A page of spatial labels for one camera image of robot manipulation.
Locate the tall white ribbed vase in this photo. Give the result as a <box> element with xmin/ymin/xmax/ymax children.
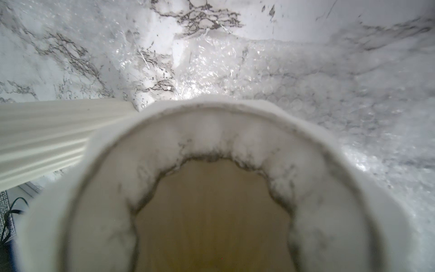
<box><xmin>14</xmin><ymin>96</ymin><xmax>412</xmax><ymax>272</ymax></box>

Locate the clear bubble wrap sheet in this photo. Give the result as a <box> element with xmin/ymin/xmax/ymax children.
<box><xmin>104</xmin><ymin>27</ymin><xmax>435</xmax><ymax>270</ymax></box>

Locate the small white ribbed vase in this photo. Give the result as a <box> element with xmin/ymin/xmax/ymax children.
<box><xmin>1</xmin><ymin>99</ymin><xmax>137</xmax><ymax>190</ymax></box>

